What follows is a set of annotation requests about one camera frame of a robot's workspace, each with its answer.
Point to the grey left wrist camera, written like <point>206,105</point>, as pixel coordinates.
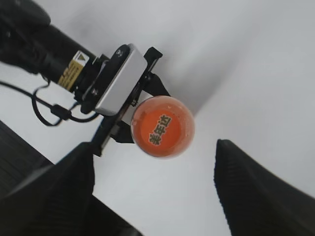
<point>115,82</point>

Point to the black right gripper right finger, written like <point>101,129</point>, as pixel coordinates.
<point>255,201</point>

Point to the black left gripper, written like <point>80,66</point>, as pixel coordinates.
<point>113,126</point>

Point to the orange bottle cap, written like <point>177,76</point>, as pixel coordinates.
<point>160,130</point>

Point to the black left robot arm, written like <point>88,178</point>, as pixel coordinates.
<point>29,41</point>

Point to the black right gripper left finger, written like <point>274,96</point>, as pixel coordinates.
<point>58,200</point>

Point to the orange soda plastic bottle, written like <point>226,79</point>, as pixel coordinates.
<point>172,105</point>

